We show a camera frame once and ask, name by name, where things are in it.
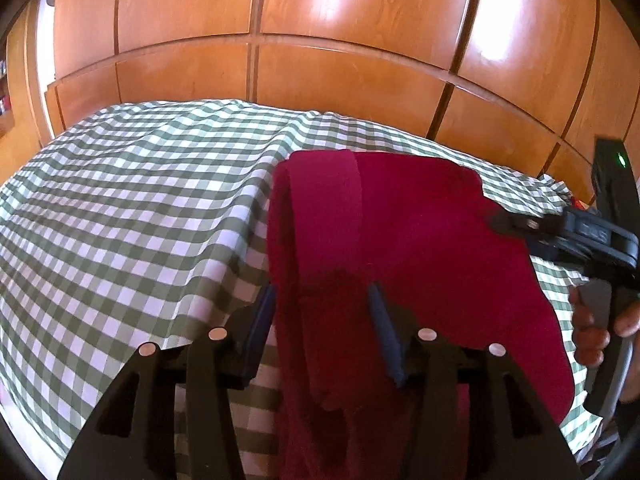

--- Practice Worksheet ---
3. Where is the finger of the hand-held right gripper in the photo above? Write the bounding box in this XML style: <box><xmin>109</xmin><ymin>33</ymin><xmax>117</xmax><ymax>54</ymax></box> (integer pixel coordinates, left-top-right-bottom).
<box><xmin>487</xmin><ymin>208</ymin><xmax>565</xmax><ymax>243</ymax></box>

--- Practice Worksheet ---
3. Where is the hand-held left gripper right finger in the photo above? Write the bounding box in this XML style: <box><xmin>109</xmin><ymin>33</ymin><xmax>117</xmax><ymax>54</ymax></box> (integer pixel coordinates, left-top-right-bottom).
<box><xmin>367</xmin><ymin>282</ymin><xmax>583</xmax><ymax>480</ymax></box>

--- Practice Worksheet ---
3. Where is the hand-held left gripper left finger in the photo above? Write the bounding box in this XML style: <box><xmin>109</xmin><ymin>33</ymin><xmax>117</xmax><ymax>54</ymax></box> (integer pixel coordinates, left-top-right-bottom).
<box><xmin>57</xmin><ymin>284</ymin><xmax>277</xmax><ymax>480</ymax></box>

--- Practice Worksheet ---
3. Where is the red embroidered sweater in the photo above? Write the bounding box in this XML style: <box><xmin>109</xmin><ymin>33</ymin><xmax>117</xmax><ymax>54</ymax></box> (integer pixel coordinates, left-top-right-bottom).
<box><xmin>267</xmin><ymin>149</ymin><xmax>575</xmax><ymax>480</ymax></box>

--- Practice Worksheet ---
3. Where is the person's right hand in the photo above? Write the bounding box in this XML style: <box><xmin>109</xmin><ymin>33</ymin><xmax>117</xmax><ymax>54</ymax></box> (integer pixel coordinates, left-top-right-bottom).
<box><xmin>569</xmin><ymin>284</ymin><xmax>640</xmax><ymax>367</ymax></box>

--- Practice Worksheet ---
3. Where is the green white checked blanket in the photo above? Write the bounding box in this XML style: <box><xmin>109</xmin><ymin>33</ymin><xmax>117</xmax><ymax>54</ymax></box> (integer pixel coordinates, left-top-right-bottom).
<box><xmin>0</xmin><ymin>99</ymin><xmax>626</xmax><ymax>480</ymax></box>

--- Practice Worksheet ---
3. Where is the wooden wardrobe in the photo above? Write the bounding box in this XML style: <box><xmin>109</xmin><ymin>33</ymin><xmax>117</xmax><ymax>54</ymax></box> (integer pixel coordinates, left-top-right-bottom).
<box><xmin>5</xmin><ymin>0</ymin><xmax>640</xmax><ymax>211</ymax></box>

